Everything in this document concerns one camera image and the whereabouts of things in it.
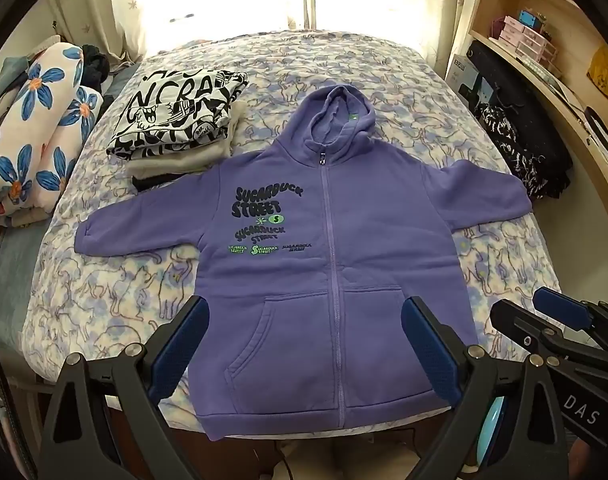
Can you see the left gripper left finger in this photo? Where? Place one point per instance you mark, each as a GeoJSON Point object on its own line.
{"type": "Point", "coordinates": [78, 441]}

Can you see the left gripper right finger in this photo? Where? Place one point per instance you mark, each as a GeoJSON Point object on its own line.
{"type": "Point", "coordinates": [504, 412]}

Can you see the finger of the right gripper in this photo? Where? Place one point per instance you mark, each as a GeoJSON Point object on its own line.
{"type": "Point", "coordinates": [578, 315]}
{"type": "Point", "coordinates": [529, 331]}

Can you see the purple zip hoodie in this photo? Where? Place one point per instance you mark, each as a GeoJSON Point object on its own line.
{"type": "Point", "coordinates": [307, 253]}

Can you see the black white patterned clothes pile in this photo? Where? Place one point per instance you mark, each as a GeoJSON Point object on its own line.
{"type": "Point", "coordinates": [529, 143]}

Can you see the cat print fleece blanket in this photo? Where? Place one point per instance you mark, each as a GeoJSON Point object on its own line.
{"type": "Point", "coordinates": [98, 305]}

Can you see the black instrument case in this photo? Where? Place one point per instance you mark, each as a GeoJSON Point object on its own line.
{"type": "Point", "coordinates": [512, 87]}

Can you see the black folded garment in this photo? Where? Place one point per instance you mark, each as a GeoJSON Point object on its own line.
{"type": "Point", "coordinates": [145, 184]}

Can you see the cream folded garment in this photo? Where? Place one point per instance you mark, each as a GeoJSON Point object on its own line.
{"type": "Point", "coordinates": [192, 160]}

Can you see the pink drawer organizer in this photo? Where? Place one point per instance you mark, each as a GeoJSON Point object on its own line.
{"type": "Point", "coordinates": [519, 38]}

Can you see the blue flower quilt roll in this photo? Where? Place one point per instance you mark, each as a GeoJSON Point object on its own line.
{"type": "Point", "coordinates": [43, 133]}

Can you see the black white graffiti garment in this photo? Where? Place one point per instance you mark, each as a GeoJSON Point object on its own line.
{"type": "Point", "coordinates": [173, 111]}

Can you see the wooden shelf unit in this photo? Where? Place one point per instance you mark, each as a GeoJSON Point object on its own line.
{"type": "Point", "coordinates": [576, 40]}

